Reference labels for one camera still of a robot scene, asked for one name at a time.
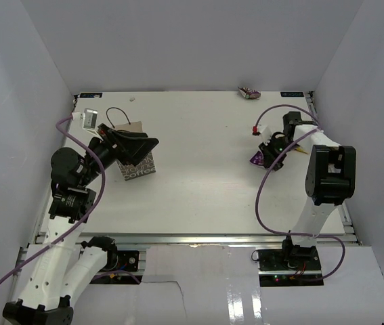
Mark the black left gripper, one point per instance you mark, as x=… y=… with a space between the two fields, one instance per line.
x=137 y=147

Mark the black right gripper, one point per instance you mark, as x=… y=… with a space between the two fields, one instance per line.
x=269 y=156

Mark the purple M&M snack packet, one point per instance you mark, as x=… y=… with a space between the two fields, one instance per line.
x=257 y=159

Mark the purple brown snack wrapper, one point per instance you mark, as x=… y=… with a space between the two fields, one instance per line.
x=249 y=94

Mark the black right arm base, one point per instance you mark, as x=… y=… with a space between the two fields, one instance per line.
x=276 y=272

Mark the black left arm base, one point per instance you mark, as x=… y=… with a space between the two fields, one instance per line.
x=122 y=260

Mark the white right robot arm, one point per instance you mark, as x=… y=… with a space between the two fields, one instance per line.
x=329 y=181

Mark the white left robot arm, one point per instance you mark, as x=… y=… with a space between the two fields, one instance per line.
x=53 y=288

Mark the blue corner label right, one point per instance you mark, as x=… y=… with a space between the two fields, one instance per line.
x=291 y=94

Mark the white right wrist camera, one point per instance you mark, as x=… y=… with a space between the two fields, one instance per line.
x=263 y=132

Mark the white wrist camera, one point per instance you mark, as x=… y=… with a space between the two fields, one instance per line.
x=88 y=120
x=263 y=132

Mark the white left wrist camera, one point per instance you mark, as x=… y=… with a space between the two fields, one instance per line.
x=88 y=120

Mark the aluminium front rail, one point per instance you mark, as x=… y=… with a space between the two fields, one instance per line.
x=194 y=239

